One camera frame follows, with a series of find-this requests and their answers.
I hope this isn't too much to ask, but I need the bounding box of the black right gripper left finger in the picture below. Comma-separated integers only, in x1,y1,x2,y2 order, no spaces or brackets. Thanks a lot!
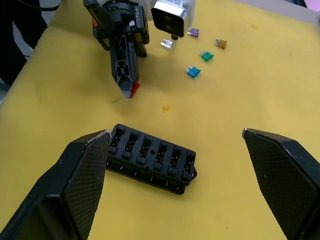
0,129,112,240

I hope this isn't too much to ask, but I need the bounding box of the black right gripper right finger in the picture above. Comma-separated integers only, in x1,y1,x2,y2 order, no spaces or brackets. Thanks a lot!
241,127,320,240

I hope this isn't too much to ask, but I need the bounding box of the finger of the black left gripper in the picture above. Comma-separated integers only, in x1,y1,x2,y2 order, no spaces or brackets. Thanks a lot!
131,39,141,85
109,32,138,101

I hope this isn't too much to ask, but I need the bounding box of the red blade fuse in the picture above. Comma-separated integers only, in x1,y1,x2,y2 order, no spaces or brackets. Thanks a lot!
130,82,141,100

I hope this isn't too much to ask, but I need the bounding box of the clear blade fuse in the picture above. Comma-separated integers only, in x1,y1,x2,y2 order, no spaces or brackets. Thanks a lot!
159,38,174,51

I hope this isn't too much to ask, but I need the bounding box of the blue blade fuse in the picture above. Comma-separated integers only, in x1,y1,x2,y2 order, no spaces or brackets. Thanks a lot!
184,65,202,80

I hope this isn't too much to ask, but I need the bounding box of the purple blade fuse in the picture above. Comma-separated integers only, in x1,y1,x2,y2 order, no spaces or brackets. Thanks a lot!
186,27,200,39

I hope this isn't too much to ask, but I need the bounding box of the green blade fuse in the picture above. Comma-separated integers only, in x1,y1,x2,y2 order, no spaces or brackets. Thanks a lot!
199,49,215,63

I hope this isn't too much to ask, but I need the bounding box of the brown blade fuse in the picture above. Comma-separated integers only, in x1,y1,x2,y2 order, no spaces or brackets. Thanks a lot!
214,38,228,50

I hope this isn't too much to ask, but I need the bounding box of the black fuse box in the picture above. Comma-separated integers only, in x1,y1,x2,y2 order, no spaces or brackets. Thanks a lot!
105,123,198,197

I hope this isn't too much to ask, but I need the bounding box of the yellow foam mat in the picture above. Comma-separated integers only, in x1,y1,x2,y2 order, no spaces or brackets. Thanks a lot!
0,0,320,240

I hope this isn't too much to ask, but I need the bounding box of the dark object beside table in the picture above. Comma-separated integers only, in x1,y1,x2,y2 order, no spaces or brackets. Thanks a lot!
0,0,49,87

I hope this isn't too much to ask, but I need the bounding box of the pink object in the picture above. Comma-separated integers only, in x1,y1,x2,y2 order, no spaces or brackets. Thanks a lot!
304,0,320,13

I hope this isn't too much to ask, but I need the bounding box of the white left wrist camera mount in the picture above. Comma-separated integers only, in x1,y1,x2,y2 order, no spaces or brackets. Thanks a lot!
150,0,195,41

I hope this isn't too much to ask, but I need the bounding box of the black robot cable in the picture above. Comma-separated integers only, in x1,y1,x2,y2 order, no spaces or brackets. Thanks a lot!
14,0,64,12

